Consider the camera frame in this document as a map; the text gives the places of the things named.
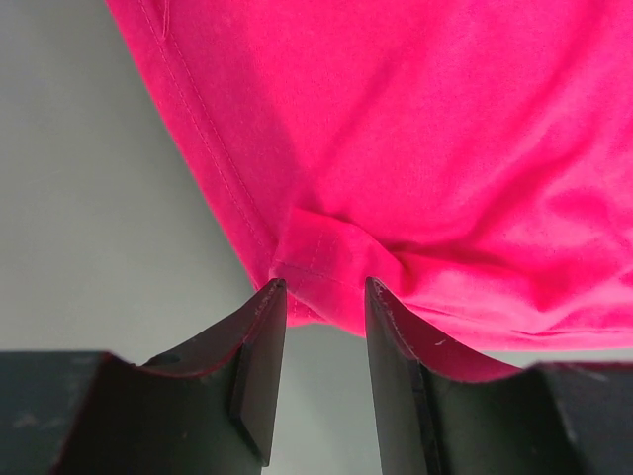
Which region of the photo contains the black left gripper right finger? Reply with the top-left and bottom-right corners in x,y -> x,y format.
365,278 -> 632,474

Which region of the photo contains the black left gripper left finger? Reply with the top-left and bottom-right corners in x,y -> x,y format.
1,279 -> 287,474

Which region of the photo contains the pink t-shirt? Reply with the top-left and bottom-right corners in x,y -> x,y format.
109,1 -> 632,351

